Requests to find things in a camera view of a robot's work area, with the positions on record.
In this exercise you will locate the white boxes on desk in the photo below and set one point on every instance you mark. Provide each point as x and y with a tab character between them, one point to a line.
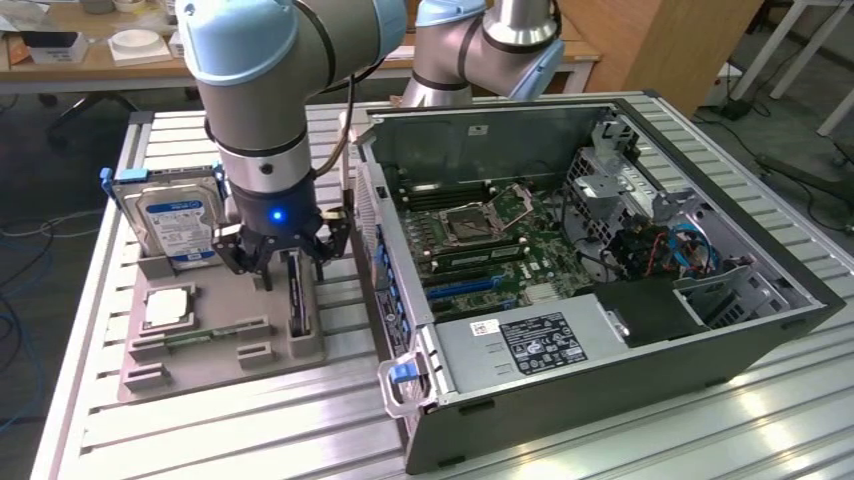
140	47

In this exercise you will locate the gray cup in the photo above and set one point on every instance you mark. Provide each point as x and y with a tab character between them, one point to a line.
98	6

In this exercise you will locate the wooden cabinet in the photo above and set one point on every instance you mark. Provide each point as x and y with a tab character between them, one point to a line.
668	50

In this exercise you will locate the silver CPU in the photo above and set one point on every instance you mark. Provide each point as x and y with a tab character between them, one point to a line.
166	307

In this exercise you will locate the green RAM stick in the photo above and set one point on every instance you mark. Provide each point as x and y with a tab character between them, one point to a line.
481	253
201	334

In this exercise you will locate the CPU socket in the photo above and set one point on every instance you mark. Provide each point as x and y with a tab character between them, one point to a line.
471	222

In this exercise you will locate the hard disk in blue caddy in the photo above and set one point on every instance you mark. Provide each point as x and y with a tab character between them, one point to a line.
174	225

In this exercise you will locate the green graphics card black fan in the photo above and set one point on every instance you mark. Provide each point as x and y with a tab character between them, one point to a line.
298	300

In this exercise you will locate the white table frame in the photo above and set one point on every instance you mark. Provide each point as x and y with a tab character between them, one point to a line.
801	45

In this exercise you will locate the blue expansion slot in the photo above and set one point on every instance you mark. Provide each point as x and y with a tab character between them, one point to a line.
468	290

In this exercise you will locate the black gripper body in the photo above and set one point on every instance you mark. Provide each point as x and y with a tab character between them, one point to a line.
277	215

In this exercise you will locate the metal socket cover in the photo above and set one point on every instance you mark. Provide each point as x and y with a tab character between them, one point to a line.
516	200

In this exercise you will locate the gray power supply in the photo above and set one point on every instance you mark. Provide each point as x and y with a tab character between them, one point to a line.
481	350

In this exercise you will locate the white box with black top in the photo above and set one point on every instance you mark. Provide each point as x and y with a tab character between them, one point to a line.
54	47

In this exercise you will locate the metal disk bay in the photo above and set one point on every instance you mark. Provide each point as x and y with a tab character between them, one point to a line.
601	190

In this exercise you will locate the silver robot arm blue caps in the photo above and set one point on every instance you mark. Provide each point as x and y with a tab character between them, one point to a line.
268	75

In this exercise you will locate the gray parts rack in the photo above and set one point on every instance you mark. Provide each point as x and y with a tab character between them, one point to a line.
214	365

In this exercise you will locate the green motherboard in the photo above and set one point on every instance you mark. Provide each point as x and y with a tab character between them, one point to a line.
535	250

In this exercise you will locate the open black PC case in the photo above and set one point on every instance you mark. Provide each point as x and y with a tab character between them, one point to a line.
568	400

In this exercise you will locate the wooden desk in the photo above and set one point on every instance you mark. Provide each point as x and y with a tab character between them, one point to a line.
81	72

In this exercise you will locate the black plastic shroud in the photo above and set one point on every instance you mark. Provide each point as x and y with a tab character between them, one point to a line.
648	310

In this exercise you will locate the small white box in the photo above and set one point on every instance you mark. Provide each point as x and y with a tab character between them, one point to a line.
177	49

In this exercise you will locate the blue case latch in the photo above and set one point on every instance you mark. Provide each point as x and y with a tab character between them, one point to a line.
401	373

